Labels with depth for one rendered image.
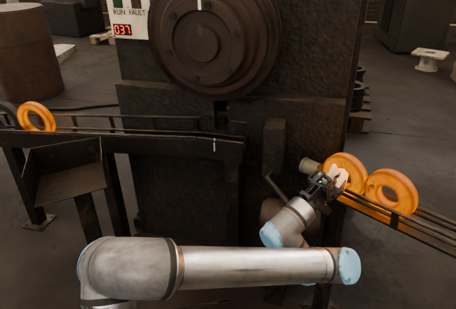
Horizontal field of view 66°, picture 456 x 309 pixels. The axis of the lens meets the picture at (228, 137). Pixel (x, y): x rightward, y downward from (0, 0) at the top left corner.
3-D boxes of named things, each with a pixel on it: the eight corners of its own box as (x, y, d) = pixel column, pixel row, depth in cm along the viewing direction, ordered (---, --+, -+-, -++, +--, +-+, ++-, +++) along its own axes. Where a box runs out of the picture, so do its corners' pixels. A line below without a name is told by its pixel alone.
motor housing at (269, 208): (262, 280, 167) (265, 189, 140) (309, 290, 161) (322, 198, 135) (256, 303, 156) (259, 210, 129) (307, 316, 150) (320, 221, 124)
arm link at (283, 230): (269, 255, 108) (251, 229, 106) (296, 227, 112) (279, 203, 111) (285, 261, 99) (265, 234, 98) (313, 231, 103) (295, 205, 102)
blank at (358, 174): (329, 146, 122) (323, 149, 120) (370, 161, 110) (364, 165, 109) (328, 185, 128) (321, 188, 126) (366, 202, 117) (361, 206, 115)
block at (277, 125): (266, 164, 151) (268, 114, 139) (284, 167, 149) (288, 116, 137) (261, 178, 142) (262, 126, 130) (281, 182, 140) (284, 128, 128)
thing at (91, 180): (72, 275, 171) (29, 148, 136) (128, 260, 178) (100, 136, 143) (71, 311, 154) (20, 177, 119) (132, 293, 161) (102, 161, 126)
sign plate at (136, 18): (115, 37, 147) (107, -10, 139) (172, 39, 141) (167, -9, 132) (112, 38, 145) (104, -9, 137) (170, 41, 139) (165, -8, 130)
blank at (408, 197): (371, 161, 110) (365, 165, 108) (422, 178, 99) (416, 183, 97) (367, 202, 117) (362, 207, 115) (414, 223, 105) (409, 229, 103)
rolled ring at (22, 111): (51, 144, 170) (56, 141, 172) (50, 112, 160) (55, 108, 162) (18, 131, 171) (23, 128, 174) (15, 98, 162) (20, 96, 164)
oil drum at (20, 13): (33, 81, 413) (9, 0, 369) (77, 85, 399) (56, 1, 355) (-9, 100, 364) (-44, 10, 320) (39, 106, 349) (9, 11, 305)
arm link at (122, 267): (106, 235, 61) (364, 242, 94) (91, 235, 71) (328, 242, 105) (98, 310, 57) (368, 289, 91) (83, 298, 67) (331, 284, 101)
